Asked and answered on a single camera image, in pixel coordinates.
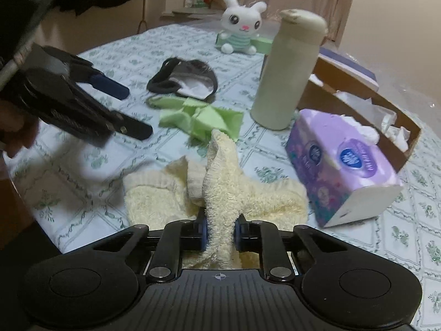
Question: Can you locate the blue white flat box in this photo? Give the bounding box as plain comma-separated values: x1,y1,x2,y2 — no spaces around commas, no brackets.
319,46,380,90

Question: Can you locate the cream terry towel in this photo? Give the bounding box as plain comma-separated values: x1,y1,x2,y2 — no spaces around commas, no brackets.
122,128,309,269

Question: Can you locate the person's left hand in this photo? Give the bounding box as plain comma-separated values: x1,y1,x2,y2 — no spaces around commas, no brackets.
0,99,39,159

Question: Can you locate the cream white bottle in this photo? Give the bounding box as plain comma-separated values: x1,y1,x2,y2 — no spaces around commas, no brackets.
250,9,328,131

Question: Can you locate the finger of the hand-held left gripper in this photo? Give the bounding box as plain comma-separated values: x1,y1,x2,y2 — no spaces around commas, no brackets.
67,55,131,101
103,108,154,142

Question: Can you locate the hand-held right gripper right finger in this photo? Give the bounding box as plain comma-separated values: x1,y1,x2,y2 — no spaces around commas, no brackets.
233,214,348,283

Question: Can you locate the purple tissue pack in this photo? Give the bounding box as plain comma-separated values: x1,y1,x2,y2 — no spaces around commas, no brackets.
285,108,404,229

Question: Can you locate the small green box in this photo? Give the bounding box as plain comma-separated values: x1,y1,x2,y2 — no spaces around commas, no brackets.
215,31,275,56

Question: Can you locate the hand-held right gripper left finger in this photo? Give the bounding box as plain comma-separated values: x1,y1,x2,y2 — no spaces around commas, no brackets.
92,218,209,285

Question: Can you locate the brown cardboard box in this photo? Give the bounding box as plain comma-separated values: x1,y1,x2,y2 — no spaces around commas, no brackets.
308,55,423,173

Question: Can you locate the crumpled white tissue paper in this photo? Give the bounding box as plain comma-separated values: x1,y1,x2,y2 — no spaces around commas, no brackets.
334,90,412,152

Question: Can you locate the white bunny plush toy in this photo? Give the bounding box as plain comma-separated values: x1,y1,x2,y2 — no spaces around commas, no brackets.
216,0,268,56

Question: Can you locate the light green cloth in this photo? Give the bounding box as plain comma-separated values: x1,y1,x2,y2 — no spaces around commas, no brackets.
148,96,244,142

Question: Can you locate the black and white cloth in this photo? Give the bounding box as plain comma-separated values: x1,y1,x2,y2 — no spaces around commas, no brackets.
146,57,218,101

